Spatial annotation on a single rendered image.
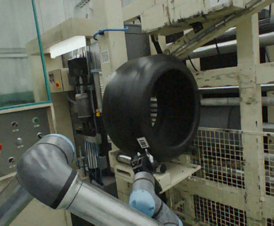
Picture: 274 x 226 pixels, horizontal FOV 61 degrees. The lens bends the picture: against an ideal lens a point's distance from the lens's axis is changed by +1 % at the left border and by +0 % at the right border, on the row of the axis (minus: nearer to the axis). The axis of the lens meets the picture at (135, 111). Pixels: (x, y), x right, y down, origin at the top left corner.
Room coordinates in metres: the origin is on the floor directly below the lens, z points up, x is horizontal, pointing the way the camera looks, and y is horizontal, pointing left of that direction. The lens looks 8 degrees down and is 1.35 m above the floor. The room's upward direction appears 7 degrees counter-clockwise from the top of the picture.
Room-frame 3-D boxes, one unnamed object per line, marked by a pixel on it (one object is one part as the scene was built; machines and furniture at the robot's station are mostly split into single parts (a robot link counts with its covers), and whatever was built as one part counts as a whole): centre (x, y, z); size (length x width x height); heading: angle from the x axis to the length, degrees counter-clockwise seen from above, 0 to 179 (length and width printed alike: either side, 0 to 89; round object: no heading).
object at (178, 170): (1.32, -0.09, 0.80); 0.37 x 0.36 x 0.02; 133
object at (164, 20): (1.43, -0.39, 1.71); 0.61 x 0.25 x 0.15; 43
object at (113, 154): (1.45, 0.03, 0.90); 0.40 x 0.03 x 0.10; 133
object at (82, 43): (1.97, 0.50, 1.66); 0.60 x 0.03 x 0.03; 43
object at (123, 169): (1.22, 0.02, 0.83); 0.36 x 0.09 x 0.06; 43
